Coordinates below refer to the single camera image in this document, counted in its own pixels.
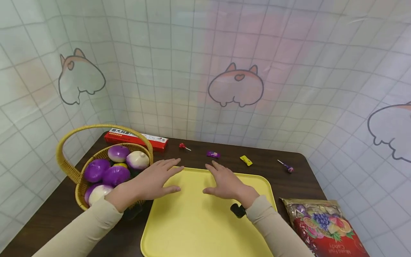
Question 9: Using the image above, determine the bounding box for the purple white toy turnip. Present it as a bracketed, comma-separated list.
[107, 145, 131, 163]
[126, 151, 151, 170]
[83, 159, 111, 183]
[102, 166, 131, 187]
[84, 183, 115, 207]

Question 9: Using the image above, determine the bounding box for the person's right hand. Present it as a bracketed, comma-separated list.
[203, 161, 260, 210]

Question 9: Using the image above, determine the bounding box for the person's left hand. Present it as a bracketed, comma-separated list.
[116, 158, 185, 207]

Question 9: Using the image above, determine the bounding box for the person's right forearm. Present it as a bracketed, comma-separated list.
[244, 195, 315, 257]

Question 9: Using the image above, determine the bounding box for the black wrist band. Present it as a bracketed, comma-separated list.
[121, 202, 144, 221]
[230, 203, 247, 218]

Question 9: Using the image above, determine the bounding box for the long red white box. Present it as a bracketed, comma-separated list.
[103, 129, 169, 152]

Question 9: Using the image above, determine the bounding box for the yellow plastic tray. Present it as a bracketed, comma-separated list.
[140, 167, 279, 257]

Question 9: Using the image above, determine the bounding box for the red gold fruit candy bag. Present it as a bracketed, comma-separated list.
[280, 198, 370, 257]

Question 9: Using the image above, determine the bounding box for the person's left forearm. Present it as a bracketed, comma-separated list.
[31, 192, 126, 257]

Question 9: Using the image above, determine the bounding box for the yellow wicker basket with handle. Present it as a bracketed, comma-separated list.
[56, 124, 154, 212]

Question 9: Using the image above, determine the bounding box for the purple wrapped lollipop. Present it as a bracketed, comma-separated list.
[277, 159, 294, 173]

